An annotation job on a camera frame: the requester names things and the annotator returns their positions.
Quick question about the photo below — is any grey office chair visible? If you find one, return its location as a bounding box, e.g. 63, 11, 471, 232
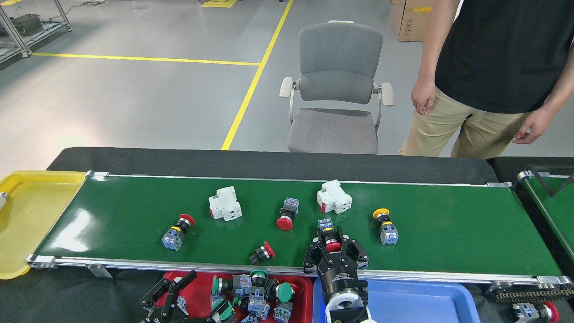
279, 20, 395, 155

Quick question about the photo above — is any red button with black body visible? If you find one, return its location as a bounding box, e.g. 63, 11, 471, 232
249, 241, 276, 266

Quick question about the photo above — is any person's right hand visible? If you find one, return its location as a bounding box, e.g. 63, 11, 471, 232
411, 79, 436, 115

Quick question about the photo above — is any conveyor drive chain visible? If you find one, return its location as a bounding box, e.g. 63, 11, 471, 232
489, 283, 574, 303

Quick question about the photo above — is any brown cardboard box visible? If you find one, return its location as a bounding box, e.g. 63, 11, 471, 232
394, 0, 435, 42

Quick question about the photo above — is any blue plastic tray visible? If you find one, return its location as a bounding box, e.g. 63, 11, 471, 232
313, 278, 481, 323

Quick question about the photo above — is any metal frame cart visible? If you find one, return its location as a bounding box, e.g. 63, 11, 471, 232
0, 0, 72, 61

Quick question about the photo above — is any red plastic tray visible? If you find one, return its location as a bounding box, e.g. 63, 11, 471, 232
155, 271, 313, 323

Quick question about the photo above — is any short green conveyor belt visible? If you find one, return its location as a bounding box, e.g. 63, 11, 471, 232
517, 170, 574, 265

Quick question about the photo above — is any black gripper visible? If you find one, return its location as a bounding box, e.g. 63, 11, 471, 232
304, 227, 369, 297

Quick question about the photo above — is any white circuit breaker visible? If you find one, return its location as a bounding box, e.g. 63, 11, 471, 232
208, 186, 243, 222
317, 179, 353, 214

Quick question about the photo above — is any black case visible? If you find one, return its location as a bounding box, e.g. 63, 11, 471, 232
11, 14, 45, 36

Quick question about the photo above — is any yellow mushroom push button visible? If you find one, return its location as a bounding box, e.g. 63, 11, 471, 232
372, 208, 400, 245

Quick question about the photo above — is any person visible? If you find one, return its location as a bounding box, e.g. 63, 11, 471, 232
397, 0, 574, 158

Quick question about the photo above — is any long green conveyor belt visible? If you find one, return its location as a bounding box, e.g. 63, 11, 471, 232
26, 170, 574, 288

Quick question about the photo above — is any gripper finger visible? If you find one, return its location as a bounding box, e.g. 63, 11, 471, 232
140, 269, 198, 321
179, 312, 213, 323

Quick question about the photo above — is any yellow plastic tray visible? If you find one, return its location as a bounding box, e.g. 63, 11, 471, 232
0, 170, 87, 280

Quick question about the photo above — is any black guide frame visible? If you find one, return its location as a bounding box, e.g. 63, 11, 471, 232
529, 170, 574, 198

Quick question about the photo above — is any person's left hand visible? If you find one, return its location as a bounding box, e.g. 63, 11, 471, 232
512, 108, 554, 145

